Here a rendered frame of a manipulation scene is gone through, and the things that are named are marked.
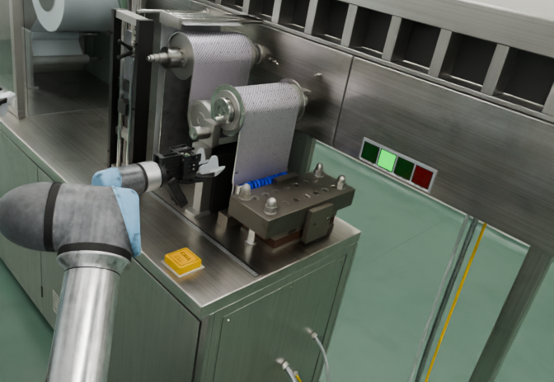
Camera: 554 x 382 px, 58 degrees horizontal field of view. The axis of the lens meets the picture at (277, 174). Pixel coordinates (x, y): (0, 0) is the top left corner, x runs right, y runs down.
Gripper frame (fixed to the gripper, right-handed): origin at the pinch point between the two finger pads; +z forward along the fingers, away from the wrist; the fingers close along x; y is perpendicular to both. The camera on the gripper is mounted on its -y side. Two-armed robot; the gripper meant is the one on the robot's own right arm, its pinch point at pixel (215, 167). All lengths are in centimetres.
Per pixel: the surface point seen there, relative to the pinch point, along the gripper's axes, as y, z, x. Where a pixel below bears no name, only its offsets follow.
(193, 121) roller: 5.1, 7.6, 21.5
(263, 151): 1.7, 18.2, -0.2
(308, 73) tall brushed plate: 22.9, 40.0, 5.5
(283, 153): -0.6, 27.5, -0.1
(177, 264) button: -18.9, -19.1, -11.1
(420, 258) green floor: -111, 195, 11
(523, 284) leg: -17, 56, -73
